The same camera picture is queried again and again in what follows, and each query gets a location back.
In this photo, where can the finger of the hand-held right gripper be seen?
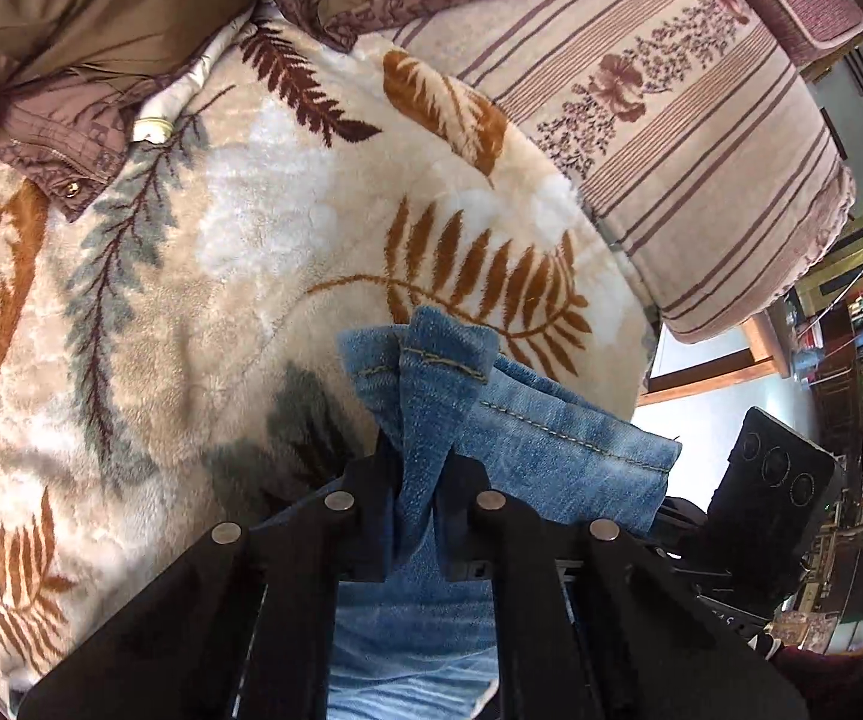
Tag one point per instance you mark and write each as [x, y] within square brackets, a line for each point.
[683, 519]

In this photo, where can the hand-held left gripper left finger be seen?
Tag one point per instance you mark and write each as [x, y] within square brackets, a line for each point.
[371, 514]

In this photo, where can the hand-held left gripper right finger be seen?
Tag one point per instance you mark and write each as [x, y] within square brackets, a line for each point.
[469, 532]

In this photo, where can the light blue denim pants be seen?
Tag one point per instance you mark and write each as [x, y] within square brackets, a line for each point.
[551, 457]

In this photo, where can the leaf print fleece blanket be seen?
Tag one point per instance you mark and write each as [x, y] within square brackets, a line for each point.
[251, 240]

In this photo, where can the striped floral bed sheet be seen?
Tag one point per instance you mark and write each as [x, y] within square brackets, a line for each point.
[664, 127]

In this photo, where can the white cloth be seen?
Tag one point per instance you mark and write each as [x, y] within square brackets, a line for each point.
[176, 97]

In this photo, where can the brown jacket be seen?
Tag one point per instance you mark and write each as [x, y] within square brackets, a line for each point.
[101, 15]

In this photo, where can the wooden bed frame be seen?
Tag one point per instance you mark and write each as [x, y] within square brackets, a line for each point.
[701, 382]

